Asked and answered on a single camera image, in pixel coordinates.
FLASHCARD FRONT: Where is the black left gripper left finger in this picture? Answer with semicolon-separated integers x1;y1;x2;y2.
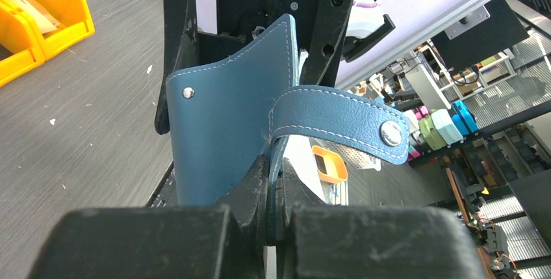
29;155;269;278

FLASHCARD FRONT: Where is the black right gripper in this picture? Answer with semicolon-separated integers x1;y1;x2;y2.
154;0;363;135

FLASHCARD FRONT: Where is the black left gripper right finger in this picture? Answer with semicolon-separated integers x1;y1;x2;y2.
273;159;486;278

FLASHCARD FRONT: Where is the blue leather card holder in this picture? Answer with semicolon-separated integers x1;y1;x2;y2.
165;13;412;246

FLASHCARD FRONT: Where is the yellow three-compartment bin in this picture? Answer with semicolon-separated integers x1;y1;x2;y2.
1;0;95;85

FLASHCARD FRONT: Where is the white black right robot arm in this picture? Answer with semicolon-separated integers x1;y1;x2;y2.
163;0;395;86

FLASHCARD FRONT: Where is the orange cards stack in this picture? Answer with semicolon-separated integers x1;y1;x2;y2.
9;0;60;34

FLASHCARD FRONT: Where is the tan oval plastic container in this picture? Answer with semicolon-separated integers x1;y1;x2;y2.
312;145;348;184

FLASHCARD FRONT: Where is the white perforated basket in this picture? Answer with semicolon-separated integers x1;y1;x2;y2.
316;139;381;171

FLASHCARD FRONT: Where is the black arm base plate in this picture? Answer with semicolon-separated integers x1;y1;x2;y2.
146;163;177;208

